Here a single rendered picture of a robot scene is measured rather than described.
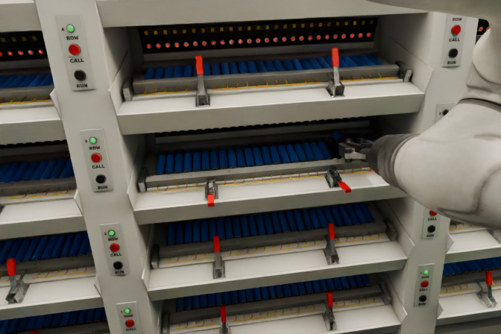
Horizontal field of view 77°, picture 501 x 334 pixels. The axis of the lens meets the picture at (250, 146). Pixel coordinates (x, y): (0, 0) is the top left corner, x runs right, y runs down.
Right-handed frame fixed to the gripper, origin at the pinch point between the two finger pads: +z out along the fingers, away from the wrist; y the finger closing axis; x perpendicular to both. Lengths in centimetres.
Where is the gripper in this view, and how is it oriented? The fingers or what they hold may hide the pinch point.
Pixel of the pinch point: (350, 145)
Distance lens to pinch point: 74.8
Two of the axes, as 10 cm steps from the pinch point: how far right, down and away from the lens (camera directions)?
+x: 0.7, 9.9, 1.2
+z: -0.9, -1.2, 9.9
